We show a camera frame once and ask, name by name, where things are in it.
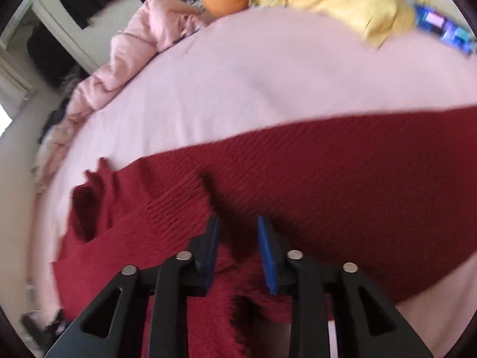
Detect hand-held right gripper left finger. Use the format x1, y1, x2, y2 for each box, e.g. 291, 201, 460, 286
44, 215, 221, 358

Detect dark red knitted sweater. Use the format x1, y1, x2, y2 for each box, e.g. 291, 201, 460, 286
52, 106, 477, 358

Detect smartphone with lit screen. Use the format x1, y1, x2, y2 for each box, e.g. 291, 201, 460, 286
413, 4, 476, 55

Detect dark hanging garment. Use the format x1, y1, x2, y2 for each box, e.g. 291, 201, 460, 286
26, 24, 81, 89

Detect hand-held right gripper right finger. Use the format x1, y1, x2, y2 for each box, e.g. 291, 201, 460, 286
258, 215, 435, 358

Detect yellow pillow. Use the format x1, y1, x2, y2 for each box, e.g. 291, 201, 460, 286
250, 0, 419, 50

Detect pink duvet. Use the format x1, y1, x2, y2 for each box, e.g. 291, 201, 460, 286
37, 0, 209, 191

